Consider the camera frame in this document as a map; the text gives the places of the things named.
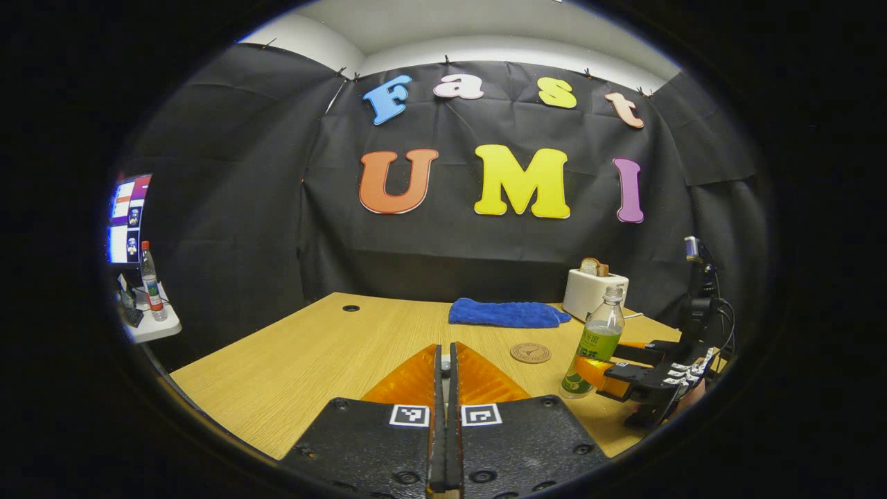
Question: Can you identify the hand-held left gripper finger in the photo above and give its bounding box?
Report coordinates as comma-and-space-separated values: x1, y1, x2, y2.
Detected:
281, 343, 448, 499
447, 342, 611, 499

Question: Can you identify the clear green-label water bottle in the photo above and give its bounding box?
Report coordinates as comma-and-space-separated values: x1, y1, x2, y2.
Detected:
560, 284, 626, 400

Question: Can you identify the round brown coaster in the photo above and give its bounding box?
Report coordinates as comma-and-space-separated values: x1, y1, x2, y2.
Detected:
510, 342, 552, 365

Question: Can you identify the red-capped clear bottle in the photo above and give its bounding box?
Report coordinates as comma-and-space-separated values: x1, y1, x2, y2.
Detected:
139, 240, 168, 322

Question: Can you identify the white toaster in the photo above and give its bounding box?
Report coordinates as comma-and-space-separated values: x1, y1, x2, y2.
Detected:
562, 268, 630, 323

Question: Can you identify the blue towel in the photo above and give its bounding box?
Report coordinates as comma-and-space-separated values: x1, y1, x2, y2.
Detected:
448, 298, 572, 329

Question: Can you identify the black backdrop cloth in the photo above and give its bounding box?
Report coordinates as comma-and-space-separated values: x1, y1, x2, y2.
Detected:
111, 42, 773, 375

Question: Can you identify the white side table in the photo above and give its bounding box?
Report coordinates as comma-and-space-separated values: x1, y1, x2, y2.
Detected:
121, 284, 183, 345

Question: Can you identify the dark small device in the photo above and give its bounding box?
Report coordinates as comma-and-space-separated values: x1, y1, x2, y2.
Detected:
116, 274, 145, 328

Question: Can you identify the computer monitor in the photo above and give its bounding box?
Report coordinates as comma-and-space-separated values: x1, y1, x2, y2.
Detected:
107, 173, 153, 265

